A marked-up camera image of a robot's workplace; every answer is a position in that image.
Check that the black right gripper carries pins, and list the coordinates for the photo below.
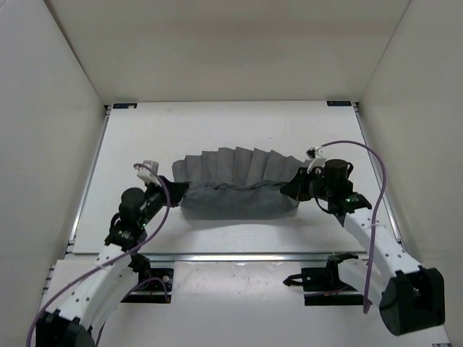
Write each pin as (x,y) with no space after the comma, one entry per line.
(296,189)

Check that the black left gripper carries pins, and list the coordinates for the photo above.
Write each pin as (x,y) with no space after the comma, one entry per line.
(176,190)

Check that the grey pleated skirt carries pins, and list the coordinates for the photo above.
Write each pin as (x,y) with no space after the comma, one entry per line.
(237,184)

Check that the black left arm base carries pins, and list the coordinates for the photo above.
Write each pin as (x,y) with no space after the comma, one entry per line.
(154,284)

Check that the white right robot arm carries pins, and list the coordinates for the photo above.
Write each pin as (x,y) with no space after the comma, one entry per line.
(409,296)

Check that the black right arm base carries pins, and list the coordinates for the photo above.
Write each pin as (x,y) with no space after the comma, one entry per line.
(323,287)

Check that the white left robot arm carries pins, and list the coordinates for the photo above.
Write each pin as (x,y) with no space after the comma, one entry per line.
(118,270)

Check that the blue right corner label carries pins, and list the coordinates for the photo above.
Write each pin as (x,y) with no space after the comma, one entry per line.
(338,103)

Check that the blue corner label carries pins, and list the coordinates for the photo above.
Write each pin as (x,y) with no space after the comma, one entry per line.
(124,105)
(338,103)

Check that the blue left corner label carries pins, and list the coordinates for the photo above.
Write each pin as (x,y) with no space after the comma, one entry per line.
(124,105)

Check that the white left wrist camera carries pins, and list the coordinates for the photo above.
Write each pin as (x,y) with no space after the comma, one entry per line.
(147,171)

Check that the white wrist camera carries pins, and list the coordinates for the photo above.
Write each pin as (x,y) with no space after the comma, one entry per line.
(316,159)
(147,171)

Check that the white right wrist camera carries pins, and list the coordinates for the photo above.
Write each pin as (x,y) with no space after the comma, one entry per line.
(316,159)

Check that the aluminium table front rail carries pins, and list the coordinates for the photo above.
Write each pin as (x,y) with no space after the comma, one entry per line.
(239,256)

